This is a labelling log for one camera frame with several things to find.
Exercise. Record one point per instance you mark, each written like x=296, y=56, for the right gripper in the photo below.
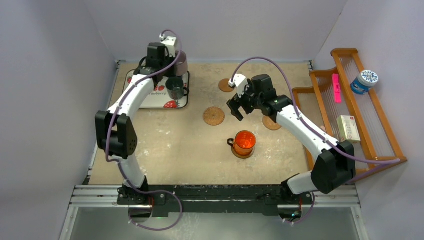
x=235, y=104

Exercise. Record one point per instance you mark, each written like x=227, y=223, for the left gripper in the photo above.
x=171, y=73

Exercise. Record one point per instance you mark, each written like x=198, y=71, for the light wooden coaster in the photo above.
x=223, y=85

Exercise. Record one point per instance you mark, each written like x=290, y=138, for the purple mug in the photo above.
x=181, y=65

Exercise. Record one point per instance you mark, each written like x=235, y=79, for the orange mug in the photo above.
x=243, y=143

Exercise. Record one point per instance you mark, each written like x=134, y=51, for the dark brown wooden coaster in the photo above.
x=246, y=156

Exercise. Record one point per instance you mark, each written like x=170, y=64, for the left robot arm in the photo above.
x=115, y=133

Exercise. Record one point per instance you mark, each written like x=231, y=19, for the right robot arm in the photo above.
x=332, y=167

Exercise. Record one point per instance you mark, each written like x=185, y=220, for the dark green mug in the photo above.
x=176, y=89

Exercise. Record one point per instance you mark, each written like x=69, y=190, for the strawberry print tray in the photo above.
x=159, y=98

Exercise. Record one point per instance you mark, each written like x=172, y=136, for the pink marker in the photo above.
x=337, y=93

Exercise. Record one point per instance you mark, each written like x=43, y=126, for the wooden tiered rack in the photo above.
x=377, y=139

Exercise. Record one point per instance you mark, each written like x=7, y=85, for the white card box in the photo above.
x=348, y=130

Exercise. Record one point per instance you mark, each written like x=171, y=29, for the blue jar white lid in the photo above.
x=364, y=81

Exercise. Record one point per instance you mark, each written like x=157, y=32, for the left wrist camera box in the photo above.
x=171, y=42

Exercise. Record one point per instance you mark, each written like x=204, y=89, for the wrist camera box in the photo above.
x=238, y=81
x=171, y=42

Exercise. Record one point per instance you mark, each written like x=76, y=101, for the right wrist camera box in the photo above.
x=238, y=81

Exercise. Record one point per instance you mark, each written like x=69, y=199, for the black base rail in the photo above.
x=163, y=200

